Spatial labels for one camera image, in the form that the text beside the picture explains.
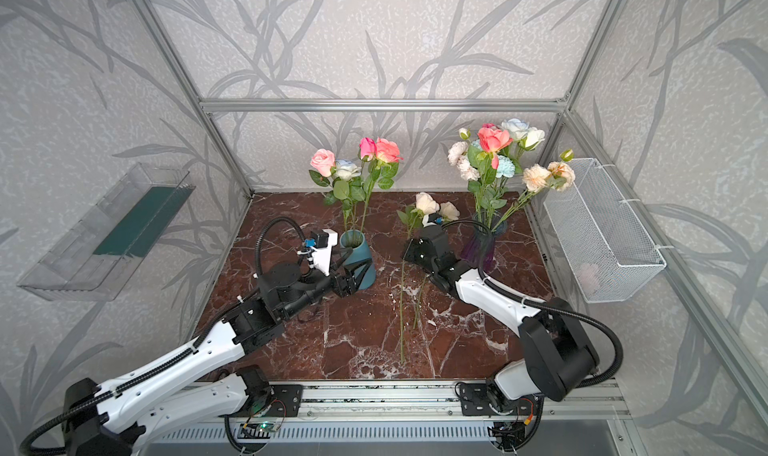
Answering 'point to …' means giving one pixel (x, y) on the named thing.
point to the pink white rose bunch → (449, 212)
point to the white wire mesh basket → (608, 250)
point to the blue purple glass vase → (477, 247)
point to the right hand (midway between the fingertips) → (404, 233)
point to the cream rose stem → (425, 205)
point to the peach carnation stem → (458, 156)
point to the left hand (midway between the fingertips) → (366, 250)
